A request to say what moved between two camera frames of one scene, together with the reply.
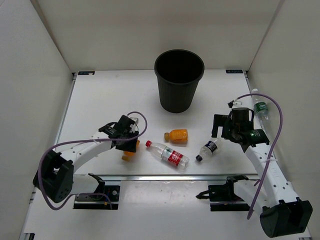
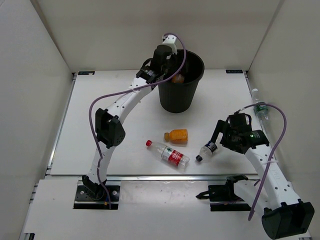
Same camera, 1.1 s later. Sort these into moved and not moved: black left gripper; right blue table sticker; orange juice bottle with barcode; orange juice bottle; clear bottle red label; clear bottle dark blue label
Moved: orange juice bottle with barcode; black left gripper
Not moved: right blue table sticker; orange juice bottle; clear bottle red label; clear bottle dark blue label
